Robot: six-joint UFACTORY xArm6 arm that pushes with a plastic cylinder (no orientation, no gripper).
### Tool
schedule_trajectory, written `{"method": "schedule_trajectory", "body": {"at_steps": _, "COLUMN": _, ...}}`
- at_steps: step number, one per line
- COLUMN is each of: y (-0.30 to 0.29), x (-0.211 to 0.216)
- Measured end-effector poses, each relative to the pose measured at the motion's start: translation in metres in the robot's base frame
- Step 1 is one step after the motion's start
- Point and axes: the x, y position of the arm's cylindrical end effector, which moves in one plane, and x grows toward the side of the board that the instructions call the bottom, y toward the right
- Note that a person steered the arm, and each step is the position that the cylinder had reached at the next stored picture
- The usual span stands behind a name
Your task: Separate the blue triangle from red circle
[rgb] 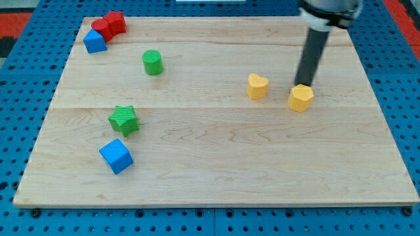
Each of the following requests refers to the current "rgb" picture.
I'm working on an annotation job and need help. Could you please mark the green cylinder block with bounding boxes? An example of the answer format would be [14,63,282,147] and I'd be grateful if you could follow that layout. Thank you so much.
[142,50,163,75]

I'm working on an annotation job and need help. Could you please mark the green star block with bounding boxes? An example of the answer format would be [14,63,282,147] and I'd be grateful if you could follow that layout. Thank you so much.
[108,106,140,137]

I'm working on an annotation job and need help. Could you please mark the red star block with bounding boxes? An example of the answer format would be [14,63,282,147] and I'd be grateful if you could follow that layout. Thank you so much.
[102,10,126,35]

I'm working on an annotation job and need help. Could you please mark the yellow heart block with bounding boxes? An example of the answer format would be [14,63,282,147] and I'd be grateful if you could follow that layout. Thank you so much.
[247,73,269,100]

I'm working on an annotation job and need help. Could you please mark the blue triangle block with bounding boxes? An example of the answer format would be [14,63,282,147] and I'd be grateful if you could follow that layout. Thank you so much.
[83,29,107,54]

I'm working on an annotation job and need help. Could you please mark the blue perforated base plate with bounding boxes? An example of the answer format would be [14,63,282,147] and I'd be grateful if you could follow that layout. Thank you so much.
[1,0,419,235]

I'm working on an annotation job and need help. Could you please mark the yellow pentagon block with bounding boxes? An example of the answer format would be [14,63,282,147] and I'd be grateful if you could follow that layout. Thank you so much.
[287,84,314,112]

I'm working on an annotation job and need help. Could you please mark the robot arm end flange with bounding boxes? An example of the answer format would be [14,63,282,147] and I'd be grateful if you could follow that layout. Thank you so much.
[298,0,363,32]

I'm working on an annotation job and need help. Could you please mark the red circle block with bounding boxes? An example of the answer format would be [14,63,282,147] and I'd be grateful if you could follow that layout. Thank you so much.
[91,18,114,43]

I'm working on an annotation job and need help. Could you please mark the blue cube block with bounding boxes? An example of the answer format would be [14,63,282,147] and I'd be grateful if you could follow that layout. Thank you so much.
[99,138,134,174]

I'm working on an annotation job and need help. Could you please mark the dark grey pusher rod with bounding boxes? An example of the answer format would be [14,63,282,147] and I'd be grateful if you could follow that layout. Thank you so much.
[294,28,329,87]

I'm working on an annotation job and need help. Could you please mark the wooden board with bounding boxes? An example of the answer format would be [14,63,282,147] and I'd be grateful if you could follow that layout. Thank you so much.
[13,17,419,208]

